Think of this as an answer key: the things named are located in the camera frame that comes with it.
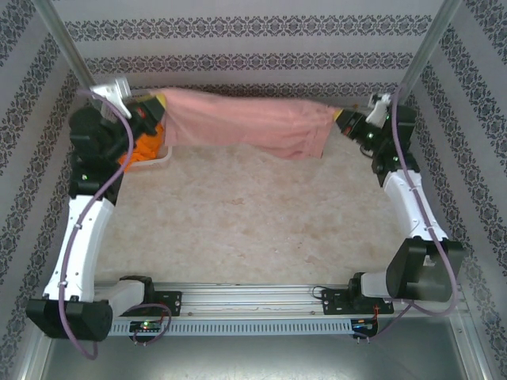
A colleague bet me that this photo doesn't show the orange shorts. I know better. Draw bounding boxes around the orange shorts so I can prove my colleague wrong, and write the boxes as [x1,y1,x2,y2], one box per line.
[118,122,166,173]

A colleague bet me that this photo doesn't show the pink shorts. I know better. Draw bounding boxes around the pink shorts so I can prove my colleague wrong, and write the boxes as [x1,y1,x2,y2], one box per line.
[162,86,342,162]

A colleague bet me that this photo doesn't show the white plastic mesh basket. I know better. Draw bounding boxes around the white plastic mesh basket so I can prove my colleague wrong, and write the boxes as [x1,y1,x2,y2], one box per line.
[125,89,173,173]

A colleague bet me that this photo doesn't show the small circuit board green light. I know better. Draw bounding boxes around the small circuit board green light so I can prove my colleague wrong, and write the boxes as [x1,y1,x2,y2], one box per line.
[129,321,164,334]

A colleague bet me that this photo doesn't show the grey sheet metal panel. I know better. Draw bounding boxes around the grey sheet metal panel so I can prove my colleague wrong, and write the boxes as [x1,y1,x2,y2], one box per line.
[37,316,486,380]

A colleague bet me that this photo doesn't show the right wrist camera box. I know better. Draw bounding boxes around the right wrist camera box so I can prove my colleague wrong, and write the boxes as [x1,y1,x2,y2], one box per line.
[366,92,392,128]

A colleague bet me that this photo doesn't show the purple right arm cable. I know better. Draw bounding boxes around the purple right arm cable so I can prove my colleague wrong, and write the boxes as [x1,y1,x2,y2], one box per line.
[372,85,459,342]

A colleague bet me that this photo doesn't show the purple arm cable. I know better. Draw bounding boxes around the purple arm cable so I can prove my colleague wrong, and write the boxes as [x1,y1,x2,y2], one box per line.
[55,88,136,361]
[372,85,459,342]

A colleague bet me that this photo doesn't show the aluminium rear rail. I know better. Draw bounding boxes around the aluminium rear rail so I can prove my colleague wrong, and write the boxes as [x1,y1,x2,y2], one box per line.
[130,83,401,110]

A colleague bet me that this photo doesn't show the aluminium frame post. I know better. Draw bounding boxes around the aluminium frame post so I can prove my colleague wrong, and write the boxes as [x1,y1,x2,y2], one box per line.
[34,0,101,94]
[397,0,463,89]

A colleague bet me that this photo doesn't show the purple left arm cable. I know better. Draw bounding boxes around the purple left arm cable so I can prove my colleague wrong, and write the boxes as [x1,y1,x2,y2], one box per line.
[55,88,136,361]

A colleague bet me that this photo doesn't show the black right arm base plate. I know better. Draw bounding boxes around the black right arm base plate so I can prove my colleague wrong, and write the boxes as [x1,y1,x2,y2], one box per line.
[321,287,395,316]

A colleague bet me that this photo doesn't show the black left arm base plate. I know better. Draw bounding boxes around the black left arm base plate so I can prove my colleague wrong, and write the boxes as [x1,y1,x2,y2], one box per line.
[152,291,183,317]

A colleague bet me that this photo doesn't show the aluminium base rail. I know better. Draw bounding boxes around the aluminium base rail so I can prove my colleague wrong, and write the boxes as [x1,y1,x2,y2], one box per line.
[93,279,465,318]

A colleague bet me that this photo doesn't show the white slotted cable duct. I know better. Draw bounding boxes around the white slotted cable duct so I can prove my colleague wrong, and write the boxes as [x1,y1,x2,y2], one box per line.
[110,318,354,338]

